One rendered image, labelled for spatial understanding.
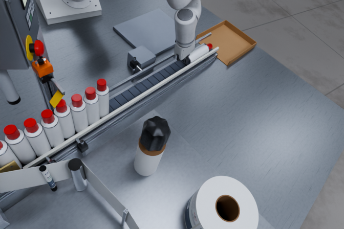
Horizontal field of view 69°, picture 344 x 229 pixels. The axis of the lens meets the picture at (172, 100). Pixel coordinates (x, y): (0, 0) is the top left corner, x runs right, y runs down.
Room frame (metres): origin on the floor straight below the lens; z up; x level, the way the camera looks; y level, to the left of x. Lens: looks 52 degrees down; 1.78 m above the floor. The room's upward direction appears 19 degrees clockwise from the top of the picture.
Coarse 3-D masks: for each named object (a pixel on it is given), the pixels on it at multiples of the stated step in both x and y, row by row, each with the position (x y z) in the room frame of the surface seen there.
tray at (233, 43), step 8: (224, 24) 1.49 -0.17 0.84; (208, 32) 1.35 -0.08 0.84; (216, 32) 1.38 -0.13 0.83; (224, 32) 1.41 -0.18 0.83; (232, 32) 1.44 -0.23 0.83; (240, 32) 1.43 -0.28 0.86; (208, 40) 1.28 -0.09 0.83; (216, 40) 1.30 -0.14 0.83; (224, 40) 1.33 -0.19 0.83; (232, 40) 1.36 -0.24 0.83; (240, 40) 1.38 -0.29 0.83; (248, 40) 1.40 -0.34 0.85; (224, 48) 1.26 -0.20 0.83; (232, 48) 1.28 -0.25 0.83; (240, 48) 1.31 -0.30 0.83; (248, 48) 1.28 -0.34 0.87; (224, 56) 1.18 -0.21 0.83; (232, 56) 1.21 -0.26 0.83; (240, 56) 1.22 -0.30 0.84
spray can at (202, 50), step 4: (204, 44) 1.10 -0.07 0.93; (208, 44) 1.12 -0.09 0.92; (200, 48) 1.06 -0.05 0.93; (204, 48) 1.07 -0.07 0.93; (208, 48) 1.09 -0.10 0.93; (192, 52) 1.01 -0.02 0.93; (196, 52) 1.02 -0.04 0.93; (200, 52) 1.03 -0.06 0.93; (204, 52) 1.05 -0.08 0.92; (192, 56) 0.98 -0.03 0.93; (196, 56) 1.00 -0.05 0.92; (200, 56) 1.02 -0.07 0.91; (188, 60) 0.96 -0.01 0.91; (192, 60) 0.97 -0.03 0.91; (188, 64) 0.95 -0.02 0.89
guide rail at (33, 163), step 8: (216, 48) 1.12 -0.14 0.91; (192, 64) 0.94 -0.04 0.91; (176, 72) 0.85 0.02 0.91; (168, 80) 0.79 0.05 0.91; (152, 88) 0.70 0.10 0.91; (144, 96) 0.66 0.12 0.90; (128, 104) 0.58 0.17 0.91; (112, 112) 0.52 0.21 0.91; (104, 120) 0.48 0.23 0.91; (88, 128) 0.42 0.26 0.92; (72, 136) 0.37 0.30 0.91; (80, 136) 0.38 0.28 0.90; (64, 144) 0.33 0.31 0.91; (48, 152) 0.28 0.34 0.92; (40, 160) 0.25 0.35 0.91; (24, 168) 0.21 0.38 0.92
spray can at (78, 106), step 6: (72, 96) 0.43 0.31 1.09; (78, 96) 0.43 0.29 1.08; (72, 102) 0.41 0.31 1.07; (78, 102) 0.42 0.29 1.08; (84, 102) 0.45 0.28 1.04; (72, 108) 0.41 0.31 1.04; (78, 108) 0.41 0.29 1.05; (84, 108) 0.42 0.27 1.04; (72, 114) 0.40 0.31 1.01; (78, 114) 0.40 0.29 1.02; (84, 114) 0.42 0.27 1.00; (78, 120) 0.40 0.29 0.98; (84, 120) 0.42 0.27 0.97; (78, 126) 0.40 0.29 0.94; (84, 126) 0.41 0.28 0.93; (78, 132) 0.40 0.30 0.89
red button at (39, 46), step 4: (36, 40) 0.38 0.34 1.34; (32, 44) 0.37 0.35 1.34; (36, 44) 0.37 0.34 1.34; (40, 44) 0.38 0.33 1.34; (32, 48) 0.36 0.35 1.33; (36, 48) 0.36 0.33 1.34; (40, 48) 0.37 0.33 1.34; (44, 48) 0.38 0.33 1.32; (32, 52) 0.36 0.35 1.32; (36, 52) 0.36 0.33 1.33; (40, 52) 0.36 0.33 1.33
